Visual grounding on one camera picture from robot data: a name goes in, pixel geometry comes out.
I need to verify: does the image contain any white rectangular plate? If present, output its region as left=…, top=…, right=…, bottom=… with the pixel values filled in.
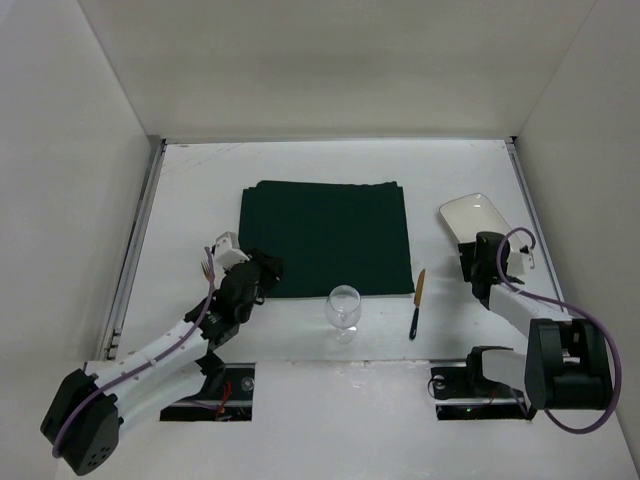
left=439, top=193, right=510, bottom=243

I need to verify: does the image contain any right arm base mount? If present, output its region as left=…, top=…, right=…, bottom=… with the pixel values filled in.
left=427, top=346, right=537, bottom=421

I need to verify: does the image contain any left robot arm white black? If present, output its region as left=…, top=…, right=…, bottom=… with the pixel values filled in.
left=40, top=245, right=283, bottom=476

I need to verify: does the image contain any gold knife black handle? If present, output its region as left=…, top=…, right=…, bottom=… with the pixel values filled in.
left=408, top=269, right=426, bottom=341

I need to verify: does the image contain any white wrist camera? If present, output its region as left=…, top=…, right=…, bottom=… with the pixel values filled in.
left=213, top=231, right=250, bottom=269
left=506, top=240, right=535, bottom=278

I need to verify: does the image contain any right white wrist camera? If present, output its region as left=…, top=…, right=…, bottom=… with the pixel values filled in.
left=506, top=240, right=535, bottom=278

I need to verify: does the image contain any aluminium table rail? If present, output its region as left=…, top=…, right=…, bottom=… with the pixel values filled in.
left=96, top=135, right=166, bottom=360
left=505, top=137, right=564, bottom=300

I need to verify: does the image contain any clear wine glass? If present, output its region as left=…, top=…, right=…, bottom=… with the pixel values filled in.
left=325, top=285, right=361, bottom=344

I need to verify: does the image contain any dark green cloth napkin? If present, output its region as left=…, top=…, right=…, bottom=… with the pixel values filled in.
left=239, top=180, right=414, bottom=299

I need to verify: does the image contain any left aluminium table rail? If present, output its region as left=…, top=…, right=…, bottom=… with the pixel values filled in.
left=96, top=135, right=166, bottom=360

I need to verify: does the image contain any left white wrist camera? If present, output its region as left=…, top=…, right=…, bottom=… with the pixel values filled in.
left=213, top=231, right=250, bottom=269

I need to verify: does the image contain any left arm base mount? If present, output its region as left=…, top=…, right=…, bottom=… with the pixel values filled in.
left=159, top=353, right=256, bottom=423

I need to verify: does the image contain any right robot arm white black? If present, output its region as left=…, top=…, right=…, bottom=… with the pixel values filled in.
left=458, top=231, right=620, bottom=411

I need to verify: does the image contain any right aluminium table rail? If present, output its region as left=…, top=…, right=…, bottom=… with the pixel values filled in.
left=505, top=137, right=564, bottom=300

